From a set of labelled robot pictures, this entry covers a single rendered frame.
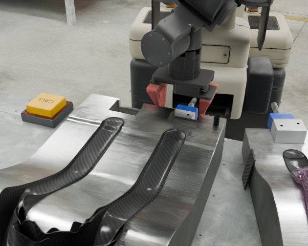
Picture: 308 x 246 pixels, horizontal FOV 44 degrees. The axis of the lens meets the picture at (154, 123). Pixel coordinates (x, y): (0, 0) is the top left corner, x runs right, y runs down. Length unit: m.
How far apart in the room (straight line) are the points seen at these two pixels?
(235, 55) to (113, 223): 0.69
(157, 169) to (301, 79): 2.43
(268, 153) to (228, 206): 0.11
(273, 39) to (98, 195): 0.94
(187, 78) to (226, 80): 0.35
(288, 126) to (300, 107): 1.89
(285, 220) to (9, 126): 0.58
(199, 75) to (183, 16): 0.13
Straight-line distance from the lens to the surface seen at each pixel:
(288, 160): 0.67
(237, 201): 0.65
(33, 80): 2.86
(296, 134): 0.69
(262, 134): 0.71
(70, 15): 3.81
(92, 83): 2.73
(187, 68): 0.67
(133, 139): 0.62
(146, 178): 0.56
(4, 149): 0.79
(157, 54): 0.60
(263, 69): 1.20
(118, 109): 0.73
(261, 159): 0.65
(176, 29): 0.59
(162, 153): 0.60
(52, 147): 0.63
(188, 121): 0.69
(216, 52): 1.03
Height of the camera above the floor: 1.25
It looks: 34 degrees down
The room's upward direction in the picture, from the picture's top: straight up
